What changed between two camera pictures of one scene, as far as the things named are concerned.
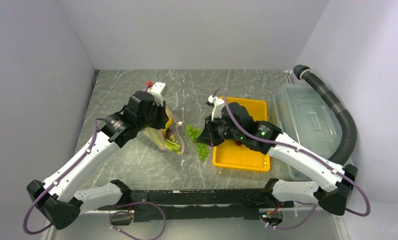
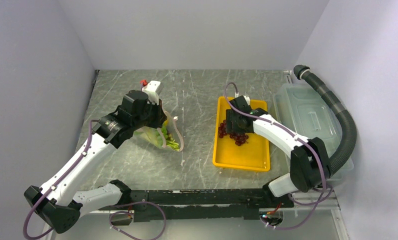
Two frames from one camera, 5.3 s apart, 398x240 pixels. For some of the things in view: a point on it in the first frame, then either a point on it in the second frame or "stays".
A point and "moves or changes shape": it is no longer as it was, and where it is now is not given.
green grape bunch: [202, 150] to [159, 139]
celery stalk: [172, 145] moves or changes shape
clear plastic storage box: [309, 120] stays
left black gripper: [163, 118] stays
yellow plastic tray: [228, 154] stays
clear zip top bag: [168, 137] stays
